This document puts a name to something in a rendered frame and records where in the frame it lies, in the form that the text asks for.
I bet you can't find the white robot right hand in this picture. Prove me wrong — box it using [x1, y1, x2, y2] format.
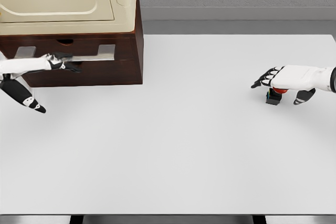
[250, 65, 319, 106]

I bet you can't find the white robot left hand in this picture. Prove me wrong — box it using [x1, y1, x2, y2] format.
[0, 51, 82, 114]

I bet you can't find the red button switch black base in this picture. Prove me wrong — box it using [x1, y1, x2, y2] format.
[265, 86, 288, 106]

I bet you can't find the brown drawer with metal handle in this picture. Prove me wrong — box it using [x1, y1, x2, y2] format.
[0, 37, 136, 64]

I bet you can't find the brown wooden cabinet beige top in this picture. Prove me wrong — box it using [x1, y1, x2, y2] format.
[0, 0, 145, 89]

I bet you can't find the brown drawer without handle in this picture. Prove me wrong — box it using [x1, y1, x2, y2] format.
[23, 59, 138, 86]

